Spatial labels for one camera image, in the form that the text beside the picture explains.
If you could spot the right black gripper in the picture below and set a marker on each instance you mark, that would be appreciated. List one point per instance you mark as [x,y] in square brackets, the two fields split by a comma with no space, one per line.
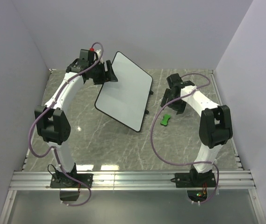
[179,108]

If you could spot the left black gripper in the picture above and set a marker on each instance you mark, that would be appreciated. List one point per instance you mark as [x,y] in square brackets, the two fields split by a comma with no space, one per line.
[106,77]

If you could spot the green whiteboard eraser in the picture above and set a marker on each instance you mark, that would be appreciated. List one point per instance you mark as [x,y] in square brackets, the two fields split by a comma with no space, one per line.
[165,119]

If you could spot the white whiteboard black frame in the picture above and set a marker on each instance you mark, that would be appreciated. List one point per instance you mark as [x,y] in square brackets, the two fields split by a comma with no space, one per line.
[126,100]

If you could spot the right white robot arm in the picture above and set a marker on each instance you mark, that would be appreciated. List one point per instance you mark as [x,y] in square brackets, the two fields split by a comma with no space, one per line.
[215,127]

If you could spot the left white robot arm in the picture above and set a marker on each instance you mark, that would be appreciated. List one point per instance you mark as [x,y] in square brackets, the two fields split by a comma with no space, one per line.
[51,122]

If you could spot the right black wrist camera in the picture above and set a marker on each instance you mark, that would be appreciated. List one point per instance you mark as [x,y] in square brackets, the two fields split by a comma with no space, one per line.
[175,82]

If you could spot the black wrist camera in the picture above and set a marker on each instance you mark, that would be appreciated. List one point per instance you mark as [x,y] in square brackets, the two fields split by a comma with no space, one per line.
[175,82]
[86,57]

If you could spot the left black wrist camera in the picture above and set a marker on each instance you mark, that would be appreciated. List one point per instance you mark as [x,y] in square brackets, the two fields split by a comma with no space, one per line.
[86,57]

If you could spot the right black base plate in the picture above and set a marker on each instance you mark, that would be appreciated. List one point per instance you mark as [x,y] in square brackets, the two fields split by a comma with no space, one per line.
[193,179]

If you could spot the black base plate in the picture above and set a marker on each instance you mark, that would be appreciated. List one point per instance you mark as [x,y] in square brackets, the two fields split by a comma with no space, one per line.
[60,181]
[193,179]

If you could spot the aluminium right side rail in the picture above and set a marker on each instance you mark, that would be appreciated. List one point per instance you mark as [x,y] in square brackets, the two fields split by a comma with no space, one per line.
[228,154]

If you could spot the aluminium rail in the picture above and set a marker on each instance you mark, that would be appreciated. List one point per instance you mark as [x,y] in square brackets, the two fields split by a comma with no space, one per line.
[130,180]
[228,154]

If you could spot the aluminium front rail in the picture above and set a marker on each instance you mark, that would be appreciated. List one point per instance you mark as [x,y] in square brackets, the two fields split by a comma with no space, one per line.
[130,180]

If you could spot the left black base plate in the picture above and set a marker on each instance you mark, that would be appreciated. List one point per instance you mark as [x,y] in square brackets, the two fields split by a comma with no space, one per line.
[60,181]

